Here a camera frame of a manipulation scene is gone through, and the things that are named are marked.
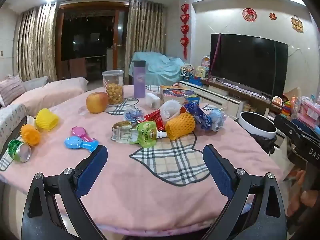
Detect blue snack wrapper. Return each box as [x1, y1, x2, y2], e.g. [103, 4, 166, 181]
[184, 102, 212, 131]

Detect orange foam fruit net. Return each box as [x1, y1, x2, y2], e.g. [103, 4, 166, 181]
[165, 112, 196, 140]

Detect green drink pouch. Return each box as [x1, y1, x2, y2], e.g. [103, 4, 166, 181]
[130, 121, 167, 148]

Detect white foam fruit net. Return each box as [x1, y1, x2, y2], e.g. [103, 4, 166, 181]
[159, 100, 182, 123]

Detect red snack bag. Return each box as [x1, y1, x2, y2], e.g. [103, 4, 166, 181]
[144, 109, 165, 131]

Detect white round trash bin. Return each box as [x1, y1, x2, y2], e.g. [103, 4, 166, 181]
[238, 112, 277, 155]

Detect person's right hand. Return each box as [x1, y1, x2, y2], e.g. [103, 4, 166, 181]
[287, 170, 319, 217]

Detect pink plastic storage boxes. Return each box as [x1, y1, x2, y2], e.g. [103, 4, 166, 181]
[297, 96, 320, 129]

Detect green metal can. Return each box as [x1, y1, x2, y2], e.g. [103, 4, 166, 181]
[8, 139, 31, 163]

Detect blue toy rattle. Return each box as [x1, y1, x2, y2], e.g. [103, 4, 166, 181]
[64, 136, 99, 153]

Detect white tv cabinet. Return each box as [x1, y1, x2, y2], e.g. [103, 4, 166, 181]
[179, 80, 283, 120]

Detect orange foam flower net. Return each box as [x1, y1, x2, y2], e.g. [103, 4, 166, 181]
[21, 124, 41, 146]

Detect pink toy mirror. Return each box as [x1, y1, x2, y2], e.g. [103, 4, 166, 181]
[71, 126, 95, 142]

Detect black flat television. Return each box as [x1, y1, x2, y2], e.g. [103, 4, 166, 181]
[209, 34, 288, 97]

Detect yellow foam fruit net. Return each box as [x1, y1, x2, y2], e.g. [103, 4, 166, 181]
[35, 108, 59, 132]

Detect pink blanket with plaid hearts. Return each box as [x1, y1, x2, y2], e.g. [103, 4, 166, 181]
[1, 93, 284, 236]

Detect red yellow apple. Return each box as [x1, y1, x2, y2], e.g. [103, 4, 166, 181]
[86, 92, 109, 114]

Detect pink sofa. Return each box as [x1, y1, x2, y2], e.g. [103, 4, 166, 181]
[0, 74, 90, 153]

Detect toy ferris wheel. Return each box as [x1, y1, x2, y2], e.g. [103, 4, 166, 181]
[180, 63, 195, 81]

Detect colourful picture book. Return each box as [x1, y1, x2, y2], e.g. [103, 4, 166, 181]
[160, 85, 200, 105]

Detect clear jar of snacks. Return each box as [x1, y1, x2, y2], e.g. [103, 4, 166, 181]
[102, 69, 124, 105]

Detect small white box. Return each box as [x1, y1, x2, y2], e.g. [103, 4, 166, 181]
[145, 93, 161, 110]

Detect teal cloth covered chair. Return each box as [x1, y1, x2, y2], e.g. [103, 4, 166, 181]
[129, 51, 185, 86]

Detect purple thermos bottle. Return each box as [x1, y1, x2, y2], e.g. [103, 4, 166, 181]
[132, 61, 146, 99]

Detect left beige curtain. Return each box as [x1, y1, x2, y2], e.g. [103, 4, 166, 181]
[14, 2, 57, 81]

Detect beige curtain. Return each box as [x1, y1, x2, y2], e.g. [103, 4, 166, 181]
[125, 0, 166, 77]
[14, 2, 57, 81]

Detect right beige curtain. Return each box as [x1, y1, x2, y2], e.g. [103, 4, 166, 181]
[125, 0, 166, 77]

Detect rainbow ring stacker toy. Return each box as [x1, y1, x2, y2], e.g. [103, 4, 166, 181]
[281, 101, 291, 118]

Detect red heart wall hanging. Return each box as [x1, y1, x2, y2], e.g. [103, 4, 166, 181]
[180, 3, 190, 60]

